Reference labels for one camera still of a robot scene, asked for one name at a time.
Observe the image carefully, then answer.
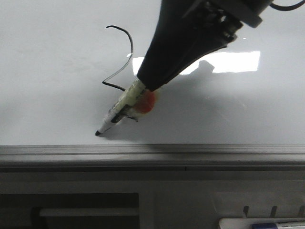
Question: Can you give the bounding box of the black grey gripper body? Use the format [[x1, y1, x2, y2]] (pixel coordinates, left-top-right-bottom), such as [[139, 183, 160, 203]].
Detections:
[[183, 0, 271, 41]]

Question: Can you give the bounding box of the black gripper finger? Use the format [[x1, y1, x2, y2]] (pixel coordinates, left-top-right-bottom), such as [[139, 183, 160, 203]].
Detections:
[[152, 7, 238, 90], [137, 0, 203, 87]]

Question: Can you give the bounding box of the white black dry-erase marker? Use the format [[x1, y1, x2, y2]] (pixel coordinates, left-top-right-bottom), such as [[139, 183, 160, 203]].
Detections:
[[95, 79, 159, 136]]

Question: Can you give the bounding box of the white marker tray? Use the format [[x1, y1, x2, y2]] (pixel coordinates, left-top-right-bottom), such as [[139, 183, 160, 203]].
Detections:
[[0, 171, 305, 229]]

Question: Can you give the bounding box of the black cable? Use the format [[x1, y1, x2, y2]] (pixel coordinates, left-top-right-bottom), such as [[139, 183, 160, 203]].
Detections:
[[269, 0, 303, 11]]

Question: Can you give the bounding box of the white whiteboard with aluminium frame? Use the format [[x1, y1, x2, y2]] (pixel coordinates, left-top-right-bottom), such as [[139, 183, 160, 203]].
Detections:
[[0, 0, 305, 172]]

